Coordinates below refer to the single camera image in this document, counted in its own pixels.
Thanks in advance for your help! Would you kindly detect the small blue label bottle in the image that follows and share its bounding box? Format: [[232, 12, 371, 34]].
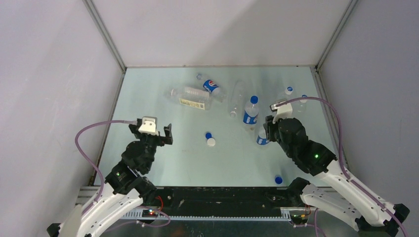
[[256, 126, 270, 146]]

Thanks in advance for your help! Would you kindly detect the blue label pepsi bottle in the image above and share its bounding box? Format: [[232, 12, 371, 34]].
[[242, 95, 259, 131]]

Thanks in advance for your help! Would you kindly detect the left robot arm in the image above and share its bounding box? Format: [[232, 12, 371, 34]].
[[47, 117, 173, 237]]

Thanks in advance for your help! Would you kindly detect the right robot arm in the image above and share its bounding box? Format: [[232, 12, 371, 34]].
[[263, 116, 410, 237]]

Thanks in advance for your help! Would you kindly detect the capped clear bottle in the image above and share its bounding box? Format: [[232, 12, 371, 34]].
[[293, 94, 307, 114], [275, 86, 293, 103]]

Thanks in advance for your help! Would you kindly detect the clear unlabelled bottle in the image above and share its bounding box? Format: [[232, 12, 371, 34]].
[[228, 80, 246, 118]]

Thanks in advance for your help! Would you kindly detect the white bottle cap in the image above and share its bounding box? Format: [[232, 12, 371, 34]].
[[207, 138, 216, 147]]

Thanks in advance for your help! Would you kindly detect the yellow label clear bottle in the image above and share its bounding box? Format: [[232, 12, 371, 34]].
[[164, 86, 212, 111]]

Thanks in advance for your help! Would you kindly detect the pepsi logo bottle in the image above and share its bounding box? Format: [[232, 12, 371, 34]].
[[196, 73, 226, 102]]

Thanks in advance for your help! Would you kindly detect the left circuit board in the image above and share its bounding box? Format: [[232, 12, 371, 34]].
[[141, 209, 159, 218]]

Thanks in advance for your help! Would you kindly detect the circuit board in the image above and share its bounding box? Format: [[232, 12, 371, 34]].
[[290, 214, 310, 227], [141, 209, 159, 218]]

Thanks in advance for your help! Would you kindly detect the right circuit board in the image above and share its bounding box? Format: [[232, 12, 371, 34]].
[[290, 214, 310, 227]]

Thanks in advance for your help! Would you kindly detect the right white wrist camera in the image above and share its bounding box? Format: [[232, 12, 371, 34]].
[[270, 99, 293, 124]]

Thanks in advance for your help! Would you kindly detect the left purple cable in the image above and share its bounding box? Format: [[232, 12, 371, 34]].
[[74, 120, 138, 217]]

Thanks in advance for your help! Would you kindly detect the purple cable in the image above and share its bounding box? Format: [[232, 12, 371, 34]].
[[74, 120, 138, 217], [278, 96, 410, 237]]

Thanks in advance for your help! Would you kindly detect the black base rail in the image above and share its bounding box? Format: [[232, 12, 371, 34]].
[[156, 187, 303, 218]]

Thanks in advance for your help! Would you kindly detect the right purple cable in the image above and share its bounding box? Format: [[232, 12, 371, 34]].
[[278, 96, 410, 237]]

